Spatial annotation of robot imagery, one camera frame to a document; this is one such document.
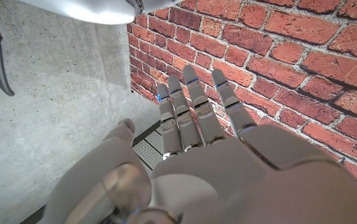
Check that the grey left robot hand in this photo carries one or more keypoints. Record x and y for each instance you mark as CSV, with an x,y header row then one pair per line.
x,y
243,180

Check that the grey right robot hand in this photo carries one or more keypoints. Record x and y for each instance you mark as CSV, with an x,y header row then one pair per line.
x,y
159,4

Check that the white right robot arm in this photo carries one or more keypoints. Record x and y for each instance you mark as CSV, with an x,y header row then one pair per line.
x,y
88,11

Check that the grey mesh panel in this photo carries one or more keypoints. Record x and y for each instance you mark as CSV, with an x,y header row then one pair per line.
x,y
148,149

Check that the red brick printed backdrop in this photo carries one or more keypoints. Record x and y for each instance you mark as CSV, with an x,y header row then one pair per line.
x,y
290,62

